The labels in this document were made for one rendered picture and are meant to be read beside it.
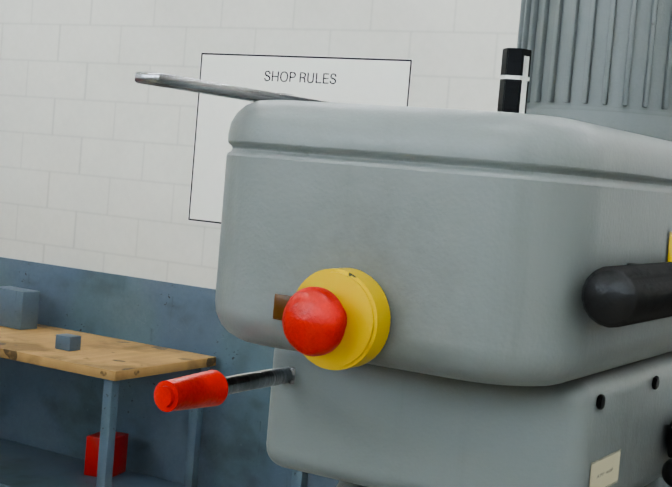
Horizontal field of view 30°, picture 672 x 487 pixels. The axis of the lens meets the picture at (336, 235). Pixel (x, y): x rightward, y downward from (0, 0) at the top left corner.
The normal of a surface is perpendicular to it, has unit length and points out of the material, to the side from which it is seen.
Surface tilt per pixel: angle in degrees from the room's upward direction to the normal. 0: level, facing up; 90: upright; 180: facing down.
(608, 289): 90
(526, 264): 90
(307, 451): 90
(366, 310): 90
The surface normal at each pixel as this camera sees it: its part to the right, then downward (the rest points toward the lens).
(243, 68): -0.51, 0.00
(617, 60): -0.29, 0.03
